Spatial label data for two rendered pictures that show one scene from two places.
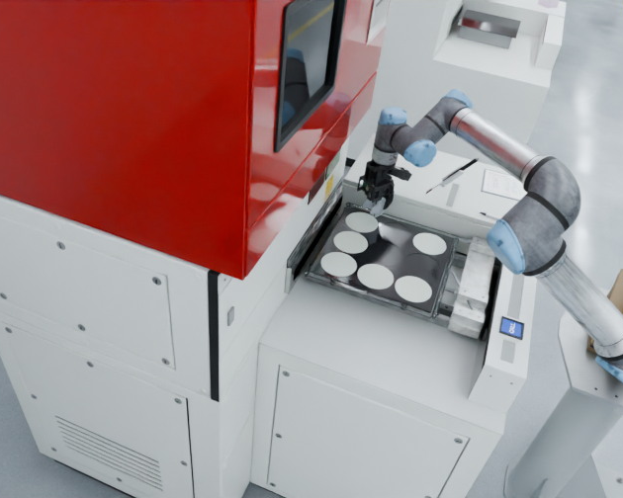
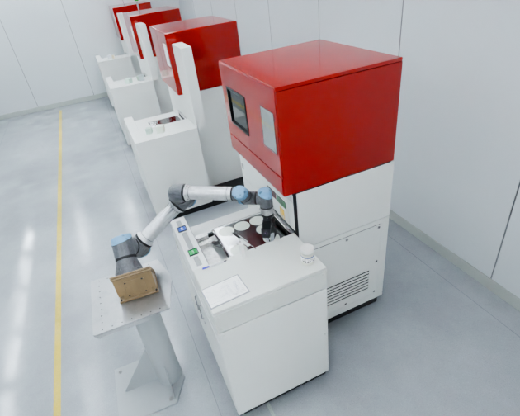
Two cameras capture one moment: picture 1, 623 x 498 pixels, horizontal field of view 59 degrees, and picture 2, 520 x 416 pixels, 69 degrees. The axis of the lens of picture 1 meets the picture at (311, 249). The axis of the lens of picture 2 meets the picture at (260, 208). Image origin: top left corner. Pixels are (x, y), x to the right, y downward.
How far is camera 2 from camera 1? 3.13 m
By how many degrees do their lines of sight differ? 99
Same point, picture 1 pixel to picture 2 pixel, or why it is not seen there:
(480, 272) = (211, 258)
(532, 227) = not seen: hidden behind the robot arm
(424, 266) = (230, 240)
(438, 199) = (249, 254)
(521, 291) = (186, 243)
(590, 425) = not seen: hidden behind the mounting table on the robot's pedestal
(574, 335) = (163, 277)
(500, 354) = (181, 221)
